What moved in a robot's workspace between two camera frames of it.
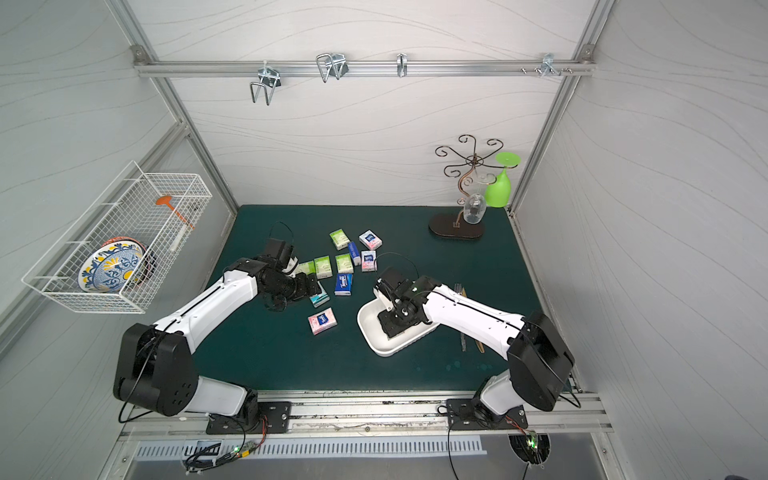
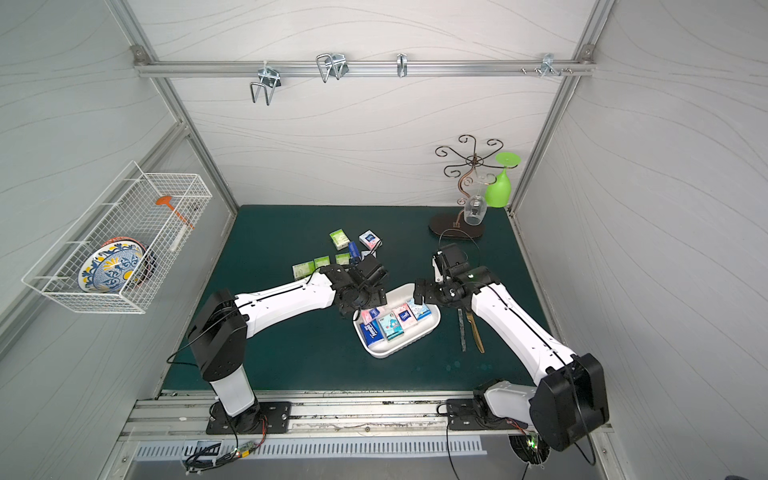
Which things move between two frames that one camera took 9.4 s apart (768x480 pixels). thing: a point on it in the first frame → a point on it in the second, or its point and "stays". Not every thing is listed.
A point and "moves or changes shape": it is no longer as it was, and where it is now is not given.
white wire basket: x=117 y=251 stays
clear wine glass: x=474 y=208 stays
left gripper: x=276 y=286 → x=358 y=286
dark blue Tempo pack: x=343 y=284 moves or changes shape
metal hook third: x=402 y=64 stays
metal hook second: x=332 y=65 stays
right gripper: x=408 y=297 → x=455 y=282
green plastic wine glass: x=497 y=192 stays
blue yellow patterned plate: x=108 y=267 stays
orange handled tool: x=165 y=200 stays
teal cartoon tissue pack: x=320 y=298 moves or changes shape
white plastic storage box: x=374 y=334 stays
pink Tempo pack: x=322 y=321 → x=369 y=315
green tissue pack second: x=323 y=267 stays
